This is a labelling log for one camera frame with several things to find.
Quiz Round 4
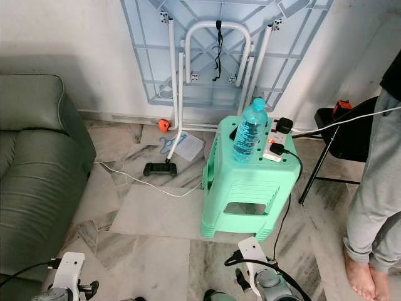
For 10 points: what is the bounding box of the black game controller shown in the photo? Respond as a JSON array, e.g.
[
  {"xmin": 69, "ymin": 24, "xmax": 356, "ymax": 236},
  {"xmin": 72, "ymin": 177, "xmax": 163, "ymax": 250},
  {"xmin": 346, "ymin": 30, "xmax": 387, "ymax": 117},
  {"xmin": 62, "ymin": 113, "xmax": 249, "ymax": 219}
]
[{"xmin": 143, "ymin": 162, "xmax": 177, "ymax": 177}]

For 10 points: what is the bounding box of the white power strip cable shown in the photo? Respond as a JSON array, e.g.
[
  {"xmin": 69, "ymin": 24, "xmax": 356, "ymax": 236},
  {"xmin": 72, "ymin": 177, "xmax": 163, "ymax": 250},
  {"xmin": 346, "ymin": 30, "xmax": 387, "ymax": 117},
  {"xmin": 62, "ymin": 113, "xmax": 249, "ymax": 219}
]
[{"xmin": 291, "ymin": 105, "xmax": 401, "ymax": 134}]

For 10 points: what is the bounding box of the small black plug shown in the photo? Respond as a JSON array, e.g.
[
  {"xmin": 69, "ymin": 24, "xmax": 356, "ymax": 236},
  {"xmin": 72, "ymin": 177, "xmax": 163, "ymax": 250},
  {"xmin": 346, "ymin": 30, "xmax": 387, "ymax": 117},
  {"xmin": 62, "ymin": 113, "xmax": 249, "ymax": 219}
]
[{"xmin": 269, "ymin": 143, "xmax": 288, "ymax": 157}]

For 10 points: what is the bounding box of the dark green leather sofa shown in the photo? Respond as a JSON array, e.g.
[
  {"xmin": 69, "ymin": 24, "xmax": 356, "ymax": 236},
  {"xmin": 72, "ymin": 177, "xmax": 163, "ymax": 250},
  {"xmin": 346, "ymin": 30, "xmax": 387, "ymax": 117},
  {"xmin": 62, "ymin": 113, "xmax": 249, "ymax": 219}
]
[{"xmin": 0, "ymin": 75, "xmax": 96, "ymax": 301}]

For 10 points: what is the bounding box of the flat black device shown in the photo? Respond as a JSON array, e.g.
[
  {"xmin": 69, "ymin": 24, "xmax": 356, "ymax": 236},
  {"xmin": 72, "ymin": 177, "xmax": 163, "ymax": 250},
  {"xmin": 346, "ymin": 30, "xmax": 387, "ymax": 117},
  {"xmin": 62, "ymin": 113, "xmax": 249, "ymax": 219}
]
[{"xmin": 228, "ymin": 122, "xmax": 244, "ymax": 142}]

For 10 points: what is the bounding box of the blue plastic water bottle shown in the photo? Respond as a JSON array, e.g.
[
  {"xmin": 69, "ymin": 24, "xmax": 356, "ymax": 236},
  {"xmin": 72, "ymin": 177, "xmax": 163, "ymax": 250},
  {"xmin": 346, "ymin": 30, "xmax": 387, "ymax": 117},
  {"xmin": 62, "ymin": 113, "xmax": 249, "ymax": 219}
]
[{"xmin": 231, "ymin": 97, "xmax": 268, "ymax": 164}]

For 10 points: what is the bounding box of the blue clothes hanger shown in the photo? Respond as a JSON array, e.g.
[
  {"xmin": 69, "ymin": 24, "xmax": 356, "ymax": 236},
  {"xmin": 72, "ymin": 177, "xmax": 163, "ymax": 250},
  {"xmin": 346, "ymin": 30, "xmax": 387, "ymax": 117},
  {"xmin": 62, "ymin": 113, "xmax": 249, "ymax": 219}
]
[{"xmin": 159, "ymin": 133, "xmax": 187, "ymax": 154}]

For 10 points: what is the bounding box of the white paper sheet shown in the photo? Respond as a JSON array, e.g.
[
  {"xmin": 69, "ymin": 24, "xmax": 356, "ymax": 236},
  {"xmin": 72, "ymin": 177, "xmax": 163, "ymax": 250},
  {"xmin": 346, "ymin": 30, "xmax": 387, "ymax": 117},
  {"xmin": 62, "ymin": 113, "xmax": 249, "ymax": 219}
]
[{"xmin": 172, "ymin": 134, "xmax": 206, "ymax": 161}]

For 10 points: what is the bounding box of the thin white charging cable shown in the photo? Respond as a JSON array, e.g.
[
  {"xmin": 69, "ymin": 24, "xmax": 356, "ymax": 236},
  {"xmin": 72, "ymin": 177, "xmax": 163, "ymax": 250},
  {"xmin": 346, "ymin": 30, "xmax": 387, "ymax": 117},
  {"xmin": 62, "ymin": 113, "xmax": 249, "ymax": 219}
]
[{"xmin": 94, "ymin": 162, "xmax": 204, "ymax": 198}]

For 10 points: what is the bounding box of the light blue folding table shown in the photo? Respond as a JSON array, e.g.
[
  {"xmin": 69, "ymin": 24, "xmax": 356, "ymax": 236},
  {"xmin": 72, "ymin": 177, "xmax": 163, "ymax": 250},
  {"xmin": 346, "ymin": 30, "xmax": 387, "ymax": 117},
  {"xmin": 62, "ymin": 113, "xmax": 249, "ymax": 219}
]
[{"xmin": 121, "ymin": 0, "xmax": 334, "ymax": 162}]

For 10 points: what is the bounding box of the person in grey trousers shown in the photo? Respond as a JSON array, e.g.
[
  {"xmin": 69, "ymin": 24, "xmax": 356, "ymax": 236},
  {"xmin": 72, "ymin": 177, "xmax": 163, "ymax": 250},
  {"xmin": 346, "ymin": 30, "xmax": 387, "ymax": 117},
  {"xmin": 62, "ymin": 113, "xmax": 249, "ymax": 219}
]
[{"xmin": 343, "ymin": 38, "xmax": 401, "ymax": 301}]

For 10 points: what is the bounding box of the mint green plastic stool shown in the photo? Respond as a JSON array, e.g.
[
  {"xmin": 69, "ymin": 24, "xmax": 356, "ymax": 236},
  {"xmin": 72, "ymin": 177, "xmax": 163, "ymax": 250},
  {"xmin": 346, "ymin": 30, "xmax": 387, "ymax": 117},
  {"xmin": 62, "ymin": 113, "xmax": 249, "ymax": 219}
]
[{"xmin": 200, "ymin": 116, "xmax": 303, "ymax": 241}]

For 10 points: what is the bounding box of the black folding chair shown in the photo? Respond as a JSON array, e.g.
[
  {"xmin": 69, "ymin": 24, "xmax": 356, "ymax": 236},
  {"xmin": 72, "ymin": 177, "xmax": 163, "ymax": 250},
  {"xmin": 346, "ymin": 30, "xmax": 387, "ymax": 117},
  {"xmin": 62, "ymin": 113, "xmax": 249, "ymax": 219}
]
[{"xmin": 298, "ymin": 96, "xmax": 383, "ymax": 206}]

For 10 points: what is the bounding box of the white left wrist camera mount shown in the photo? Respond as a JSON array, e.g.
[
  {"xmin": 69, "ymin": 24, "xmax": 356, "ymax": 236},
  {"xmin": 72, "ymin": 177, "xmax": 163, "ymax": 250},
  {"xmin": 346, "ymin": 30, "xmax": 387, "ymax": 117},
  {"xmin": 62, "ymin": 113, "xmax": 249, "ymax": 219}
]
[{"xmin": 51, "ymin": 252, "xmax": 86, "ymax": 292}]

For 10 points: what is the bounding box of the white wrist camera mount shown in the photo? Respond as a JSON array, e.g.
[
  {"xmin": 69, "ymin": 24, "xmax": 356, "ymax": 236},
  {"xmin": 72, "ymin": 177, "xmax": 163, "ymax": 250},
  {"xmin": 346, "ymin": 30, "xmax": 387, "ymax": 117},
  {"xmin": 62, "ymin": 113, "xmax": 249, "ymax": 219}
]
[
  {"xmin": 51, "ymin": 252, "xmax": 86, "ymax": 292},
  {"xmin": 237, "ymin": 237, "xmax": 269, "ymax": 277}
]

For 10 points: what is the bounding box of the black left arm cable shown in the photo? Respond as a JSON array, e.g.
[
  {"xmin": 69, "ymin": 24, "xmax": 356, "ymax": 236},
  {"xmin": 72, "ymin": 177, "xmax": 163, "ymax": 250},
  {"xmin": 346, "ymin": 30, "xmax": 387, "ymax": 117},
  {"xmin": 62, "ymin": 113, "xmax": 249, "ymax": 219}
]
[{"xmin": 0, "ymin": 262, "xmax": 57, "ymax": 290}]

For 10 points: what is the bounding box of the large black plug adapter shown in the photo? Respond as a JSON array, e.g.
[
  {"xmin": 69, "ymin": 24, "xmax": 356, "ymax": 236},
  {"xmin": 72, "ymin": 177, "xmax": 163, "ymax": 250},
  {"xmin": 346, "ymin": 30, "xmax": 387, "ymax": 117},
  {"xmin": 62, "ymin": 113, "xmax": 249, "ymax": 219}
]
[{"xmin": 276, "ymin": 117, "xmax": 295, "ymax": 135}]

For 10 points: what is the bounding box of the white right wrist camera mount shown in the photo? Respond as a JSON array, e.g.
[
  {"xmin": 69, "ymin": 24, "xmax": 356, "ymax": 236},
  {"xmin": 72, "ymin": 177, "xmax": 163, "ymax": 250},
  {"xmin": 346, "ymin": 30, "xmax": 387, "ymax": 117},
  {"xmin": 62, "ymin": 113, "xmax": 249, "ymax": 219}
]
[{"xmin": 237, "ymin": 237, "xmax": 269, "ymax": 277}]

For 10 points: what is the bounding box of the white power strip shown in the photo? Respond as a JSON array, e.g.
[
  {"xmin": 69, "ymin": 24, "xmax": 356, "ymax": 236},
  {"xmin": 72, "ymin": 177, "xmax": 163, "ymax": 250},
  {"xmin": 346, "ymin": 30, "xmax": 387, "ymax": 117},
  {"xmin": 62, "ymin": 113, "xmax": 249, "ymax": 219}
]
[{"xmin": 264, "ymin": 129, "xmax": 292, "ymax": 164}]

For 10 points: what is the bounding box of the orange and black tool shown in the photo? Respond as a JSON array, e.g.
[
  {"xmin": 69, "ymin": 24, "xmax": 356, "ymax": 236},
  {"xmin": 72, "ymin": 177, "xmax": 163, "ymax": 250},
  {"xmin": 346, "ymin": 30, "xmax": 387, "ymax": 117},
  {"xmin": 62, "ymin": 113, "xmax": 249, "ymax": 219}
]
[{"xmin": 333, "ymin": 100, "xmax": 353, "ymax": 117}]

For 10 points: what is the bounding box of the black power cable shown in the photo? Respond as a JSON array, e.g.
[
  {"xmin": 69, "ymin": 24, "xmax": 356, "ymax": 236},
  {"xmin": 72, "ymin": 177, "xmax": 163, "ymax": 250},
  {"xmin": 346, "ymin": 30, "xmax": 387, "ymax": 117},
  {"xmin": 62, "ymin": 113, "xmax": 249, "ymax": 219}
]
[{"xmin": 273, "ymin": 149, "xmax": 303, "ymax": 264}]

